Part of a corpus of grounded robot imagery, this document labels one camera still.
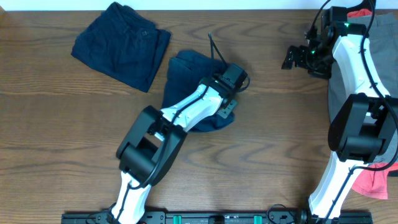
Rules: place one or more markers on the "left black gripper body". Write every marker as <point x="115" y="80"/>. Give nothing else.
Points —
<point x="229" y="109"/>

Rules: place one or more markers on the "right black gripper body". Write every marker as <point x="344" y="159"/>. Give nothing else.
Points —
<point x="317" y="61"/>

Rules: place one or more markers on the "navy blue shorts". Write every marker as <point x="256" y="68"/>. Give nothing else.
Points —
<point x="184" y="73"/>

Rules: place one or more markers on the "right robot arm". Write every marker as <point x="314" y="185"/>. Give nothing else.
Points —
<point x="364" y="126"/>

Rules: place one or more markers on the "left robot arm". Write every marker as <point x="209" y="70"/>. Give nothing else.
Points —
<point x="150" y="147"/>

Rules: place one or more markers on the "grey shorts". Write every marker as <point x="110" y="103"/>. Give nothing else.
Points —
<point x="383" y="47"/>

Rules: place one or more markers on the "black garment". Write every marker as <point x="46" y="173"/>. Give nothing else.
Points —
<point x="362" y="9"/>

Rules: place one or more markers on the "folded dark navy shorts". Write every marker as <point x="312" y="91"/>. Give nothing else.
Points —
<point x="123" y="45"/>

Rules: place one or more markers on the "red garment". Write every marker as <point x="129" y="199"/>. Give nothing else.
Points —
<point x="373" y="184"/>

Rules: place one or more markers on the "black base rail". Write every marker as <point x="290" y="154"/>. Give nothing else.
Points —
<point x="273" y="216"/>

